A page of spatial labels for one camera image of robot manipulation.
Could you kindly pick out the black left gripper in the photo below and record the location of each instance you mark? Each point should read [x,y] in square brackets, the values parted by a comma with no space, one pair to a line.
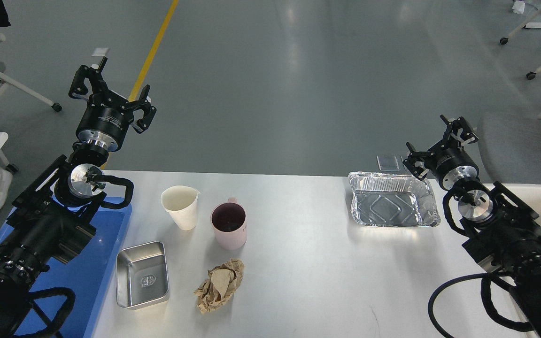
[104,120]

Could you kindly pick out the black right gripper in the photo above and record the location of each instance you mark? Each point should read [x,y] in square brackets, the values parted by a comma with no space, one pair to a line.
[448,162]

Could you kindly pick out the pink mug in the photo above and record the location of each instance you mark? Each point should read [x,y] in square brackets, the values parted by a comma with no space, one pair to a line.
[229,221]

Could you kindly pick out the steel rectangular container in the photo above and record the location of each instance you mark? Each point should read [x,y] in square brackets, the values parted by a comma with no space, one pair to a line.
[142,276]

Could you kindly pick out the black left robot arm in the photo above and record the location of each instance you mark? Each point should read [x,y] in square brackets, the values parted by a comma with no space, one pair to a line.
[52,217]

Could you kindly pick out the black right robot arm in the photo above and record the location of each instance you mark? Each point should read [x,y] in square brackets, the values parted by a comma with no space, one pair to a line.
[501,231]

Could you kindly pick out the floor outlet plate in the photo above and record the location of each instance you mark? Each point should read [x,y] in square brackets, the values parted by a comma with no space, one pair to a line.
[388,163]

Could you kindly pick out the aluminium foil tray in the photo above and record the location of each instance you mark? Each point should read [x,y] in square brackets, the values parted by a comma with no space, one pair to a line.
[399,201]

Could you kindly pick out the grey office chair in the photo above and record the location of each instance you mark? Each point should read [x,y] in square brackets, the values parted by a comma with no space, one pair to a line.
[510,148]

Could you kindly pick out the white paper cup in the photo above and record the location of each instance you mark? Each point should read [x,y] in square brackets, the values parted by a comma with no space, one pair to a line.
[181,203]

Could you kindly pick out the blue plastic tray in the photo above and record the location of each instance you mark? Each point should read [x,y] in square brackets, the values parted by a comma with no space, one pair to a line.
[87,275]

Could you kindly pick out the crumpled brown paper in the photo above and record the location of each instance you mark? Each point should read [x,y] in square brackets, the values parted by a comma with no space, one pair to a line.
[222,283]

